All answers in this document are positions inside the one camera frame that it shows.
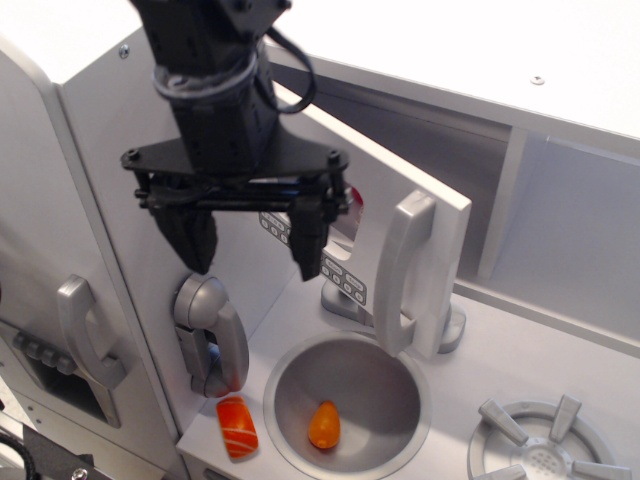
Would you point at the red toy chili pepper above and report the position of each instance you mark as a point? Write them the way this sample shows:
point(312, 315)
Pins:
point(357, 198)

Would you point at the orange toy salmon sushi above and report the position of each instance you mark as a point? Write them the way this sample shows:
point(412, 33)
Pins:
point(237, 428)

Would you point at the white toy fridge door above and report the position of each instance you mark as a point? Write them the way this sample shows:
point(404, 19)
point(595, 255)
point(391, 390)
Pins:
point(46, 235)

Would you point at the white microwave door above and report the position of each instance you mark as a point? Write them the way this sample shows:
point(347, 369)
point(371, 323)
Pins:
point(257, 267)

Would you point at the round metal sink bowl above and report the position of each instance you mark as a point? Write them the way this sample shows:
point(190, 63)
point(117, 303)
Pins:
point(383, 403)

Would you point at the grey toy wall phone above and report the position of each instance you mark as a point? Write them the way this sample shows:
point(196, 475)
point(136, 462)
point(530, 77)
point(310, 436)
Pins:
point(211, 337)

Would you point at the grey ice dispenser panel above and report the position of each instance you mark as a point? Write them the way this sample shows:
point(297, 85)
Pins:
point(55, 372)

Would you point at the grey toy faucet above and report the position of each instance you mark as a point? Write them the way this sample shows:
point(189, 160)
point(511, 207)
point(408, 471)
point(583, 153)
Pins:
point(337, 302)

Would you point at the grey microwave door handle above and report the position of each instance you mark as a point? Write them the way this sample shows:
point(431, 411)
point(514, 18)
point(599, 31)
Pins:
point(409, 229)

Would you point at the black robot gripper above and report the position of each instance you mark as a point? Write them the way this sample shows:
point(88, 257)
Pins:
point(234, 154)

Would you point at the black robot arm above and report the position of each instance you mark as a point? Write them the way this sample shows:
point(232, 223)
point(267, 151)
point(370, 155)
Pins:
point(213, 44)

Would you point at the grey fridge door handle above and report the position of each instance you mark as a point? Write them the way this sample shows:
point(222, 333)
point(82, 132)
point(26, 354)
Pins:
point(75, 301)

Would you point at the grey toy stove burner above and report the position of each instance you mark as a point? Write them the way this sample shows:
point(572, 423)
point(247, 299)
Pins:
point(539, 440)

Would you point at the orange toy fruit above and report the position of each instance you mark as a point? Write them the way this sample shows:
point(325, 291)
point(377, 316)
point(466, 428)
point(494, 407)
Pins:
point(324, 429)

